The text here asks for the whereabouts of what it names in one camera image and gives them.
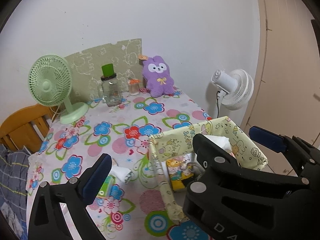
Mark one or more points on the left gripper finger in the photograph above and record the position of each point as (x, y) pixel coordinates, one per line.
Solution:
(47, 220)

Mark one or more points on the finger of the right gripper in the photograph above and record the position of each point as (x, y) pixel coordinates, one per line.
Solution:
(215, 161)
(272, 141)

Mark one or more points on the yellow cartoon tissue pack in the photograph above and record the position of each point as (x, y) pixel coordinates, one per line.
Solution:
(179, 170)

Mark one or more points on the green orange tissue pack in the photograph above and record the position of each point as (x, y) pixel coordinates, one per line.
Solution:
(106, 188)

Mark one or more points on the white cloth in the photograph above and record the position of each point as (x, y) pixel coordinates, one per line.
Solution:
(122, 173)

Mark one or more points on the beige door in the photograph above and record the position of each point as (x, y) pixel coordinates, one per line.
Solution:
(286, 96)

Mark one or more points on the yellow patterned storage box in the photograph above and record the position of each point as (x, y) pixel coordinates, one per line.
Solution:
(179, 142)

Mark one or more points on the grey plaid pillow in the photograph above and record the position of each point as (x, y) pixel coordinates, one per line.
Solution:
(14, 169)

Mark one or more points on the white standing fan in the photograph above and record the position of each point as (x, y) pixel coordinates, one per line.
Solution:
(235, 89)

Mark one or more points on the floral tablecloth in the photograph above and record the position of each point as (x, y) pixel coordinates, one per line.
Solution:
(134, 210)

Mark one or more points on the wooden bed headboard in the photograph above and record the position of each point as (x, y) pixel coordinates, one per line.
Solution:
(26, 127)

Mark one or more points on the purple plush bunny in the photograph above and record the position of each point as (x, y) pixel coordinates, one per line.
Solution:
(156, 72)

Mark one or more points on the cotton swab container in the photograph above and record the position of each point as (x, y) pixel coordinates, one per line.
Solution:
(133, 86)

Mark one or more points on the glass mason jar mug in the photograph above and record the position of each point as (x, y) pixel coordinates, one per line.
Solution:
(109, 90)

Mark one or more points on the green cup on jar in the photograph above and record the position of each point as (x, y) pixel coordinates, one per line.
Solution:
(108, 70)

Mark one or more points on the green desk fan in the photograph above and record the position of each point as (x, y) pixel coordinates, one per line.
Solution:
(50, 84)

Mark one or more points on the green patterned board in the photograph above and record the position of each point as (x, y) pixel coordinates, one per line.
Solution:
(89, 65)

